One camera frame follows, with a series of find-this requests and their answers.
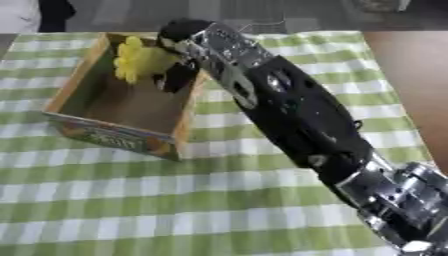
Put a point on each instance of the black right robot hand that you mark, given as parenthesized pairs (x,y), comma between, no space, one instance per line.
(181,29)

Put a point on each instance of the yellow flower-shaped toy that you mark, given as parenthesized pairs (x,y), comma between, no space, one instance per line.
(139,60)

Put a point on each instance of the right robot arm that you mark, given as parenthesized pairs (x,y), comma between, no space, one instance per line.
(291,110)

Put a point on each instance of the tan cardboard box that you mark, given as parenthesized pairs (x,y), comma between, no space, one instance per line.
(125,100)

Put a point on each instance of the person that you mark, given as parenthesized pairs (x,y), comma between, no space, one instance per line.
(35,13)

